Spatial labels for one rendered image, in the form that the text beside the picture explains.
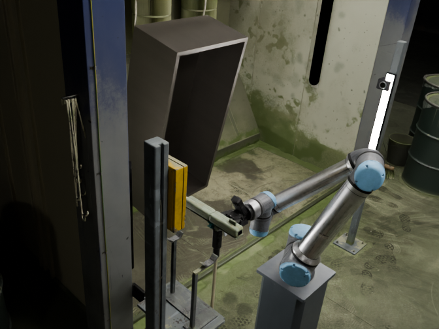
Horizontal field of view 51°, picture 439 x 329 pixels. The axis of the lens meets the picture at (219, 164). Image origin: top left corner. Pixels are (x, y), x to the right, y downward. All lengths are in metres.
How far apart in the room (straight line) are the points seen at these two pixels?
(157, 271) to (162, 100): 1.18
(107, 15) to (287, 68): 3.12
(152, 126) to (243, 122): 2.36
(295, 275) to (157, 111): 1.19
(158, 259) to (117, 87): 0.71
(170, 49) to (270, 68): 2.49
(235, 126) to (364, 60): 1.48
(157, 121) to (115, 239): 0.79
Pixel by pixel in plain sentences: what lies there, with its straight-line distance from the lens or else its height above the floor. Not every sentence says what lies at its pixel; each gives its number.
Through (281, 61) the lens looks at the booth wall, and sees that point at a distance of 4.79.
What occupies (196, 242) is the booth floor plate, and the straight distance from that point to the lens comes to 3.62.
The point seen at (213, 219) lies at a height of 1.19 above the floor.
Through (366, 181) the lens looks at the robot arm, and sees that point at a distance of 1.96.
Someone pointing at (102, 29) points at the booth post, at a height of 1.88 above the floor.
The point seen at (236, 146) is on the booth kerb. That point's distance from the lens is 4.89.
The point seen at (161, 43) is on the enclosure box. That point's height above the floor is 1.66.
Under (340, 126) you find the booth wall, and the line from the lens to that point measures 4.55.
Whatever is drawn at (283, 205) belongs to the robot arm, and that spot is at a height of 1.08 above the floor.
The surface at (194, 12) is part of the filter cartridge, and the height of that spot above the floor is 1.48.
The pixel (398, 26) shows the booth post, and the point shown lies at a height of 1.57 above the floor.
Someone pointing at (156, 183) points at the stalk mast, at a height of 1.51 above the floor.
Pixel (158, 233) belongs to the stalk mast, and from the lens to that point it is 1.64.
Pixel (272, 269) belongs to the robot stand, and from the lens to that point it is 2.55.
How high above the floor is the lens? 2.30
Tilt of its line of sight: 29 degrees down
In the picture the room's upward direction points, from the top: 5 degrees clockwise
